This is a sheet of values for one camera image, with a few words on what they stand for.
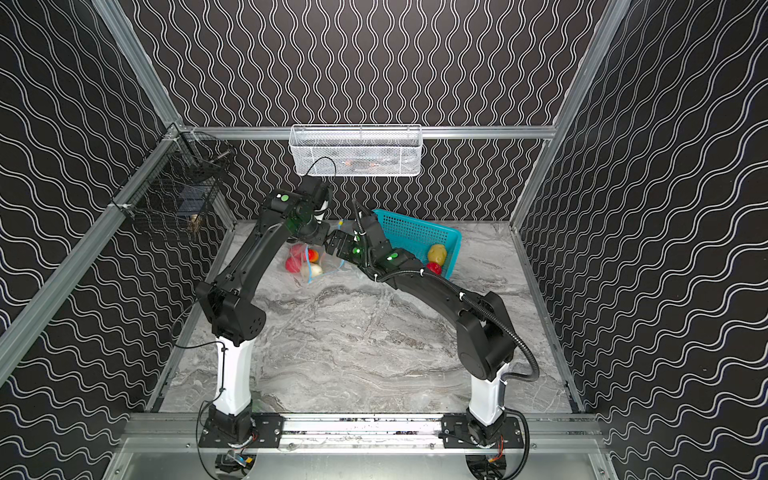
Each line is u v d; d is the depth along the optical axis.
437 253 1.05
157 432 0.76
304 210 0.61
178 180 0.96
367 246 0.64
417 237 1.12
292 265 0.93
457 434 0.74
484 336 0.47
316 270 0.91
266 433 0.75
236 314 0.52
